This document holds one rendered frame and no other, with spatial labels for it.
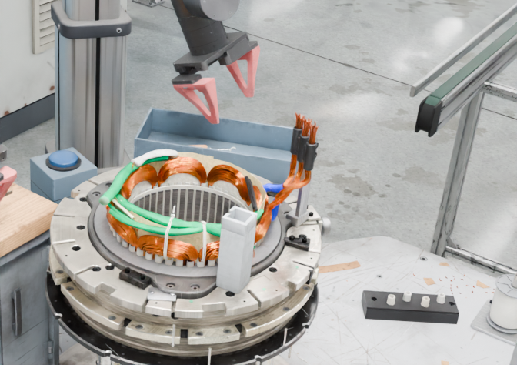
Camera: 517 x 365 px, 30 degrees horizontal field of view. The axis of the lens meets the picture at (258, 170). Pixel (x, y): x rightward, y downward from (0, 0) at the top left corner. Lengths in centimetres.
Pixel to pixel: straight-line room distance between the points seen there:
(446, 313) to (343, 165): 208
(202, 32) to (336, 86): 294
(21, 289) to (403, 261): 73
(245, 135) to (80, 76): 27
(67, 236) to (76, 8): 47
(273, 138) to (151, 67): 281
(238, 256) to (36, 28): 258
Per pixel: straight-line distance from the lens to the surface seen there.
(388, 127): 396
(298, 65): 442
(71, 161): 138
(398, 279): 167
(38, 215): 122
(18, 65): 354
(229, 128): 148
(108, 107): 156
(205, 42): 134
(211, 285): 105
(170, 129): 150
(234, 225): 100
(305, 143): 110
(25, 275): 126
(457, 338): 157
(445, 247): 298
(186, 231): 104
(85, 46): 151
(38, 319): 132
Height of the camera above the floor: 172
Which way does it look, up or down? 29 degrees down
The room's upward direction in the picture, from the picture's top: 6 degrees clockwise
